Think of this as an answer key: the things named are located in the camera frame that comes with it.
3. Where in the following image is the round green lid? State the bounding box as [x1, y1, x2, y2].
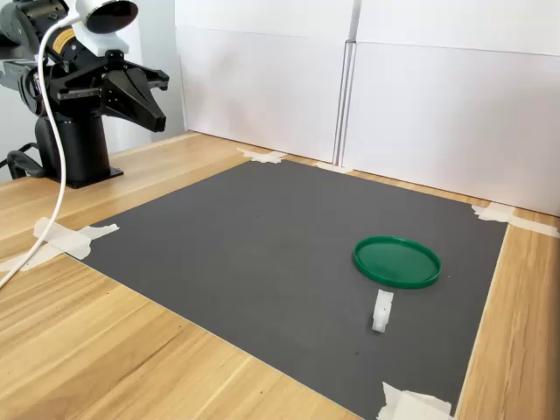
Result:
[352, 235, 443, 291]

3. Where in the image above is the clear plastic panel joiner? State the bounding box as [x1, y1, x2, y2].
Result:
[333, 0, 364, 170]

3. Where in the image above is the crumpled white tape piece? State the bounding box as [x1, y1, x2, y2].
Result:
[236, 147, 288, 165]

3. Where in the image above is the small white plastic terminal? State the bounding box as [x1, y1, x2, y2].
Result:
[371, 289, 396, 336]

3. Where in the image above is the black power cable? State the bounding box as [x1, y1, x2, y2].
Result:
[0, 141, 46, 180]

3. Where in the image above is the folded white tape piece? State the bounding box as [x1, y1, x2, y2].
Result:
[471, 201, 515, 224]

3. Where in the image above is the dark grey mat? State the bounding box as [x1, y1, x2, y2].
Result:
[80, 159, 509, 420]

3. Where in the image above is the torn white tape piece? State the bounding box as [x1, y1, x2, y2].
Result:
[376, 381, 454, 420]

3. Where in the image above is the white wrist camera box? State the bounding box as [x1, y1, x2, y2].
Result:
[68, 0, 140, 58]

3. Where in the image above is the white camera cable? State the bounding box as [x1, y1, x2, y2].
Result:
[0, 10, 84, 290]

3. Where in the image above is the wide white tape piece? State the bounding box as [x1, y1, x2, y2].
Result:
[32, 216, 121, 261]

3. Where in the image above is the long white tape strip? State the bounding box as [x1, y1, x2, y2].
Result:
[0, 242, 60, 273]
[508, 213, 560, 240]

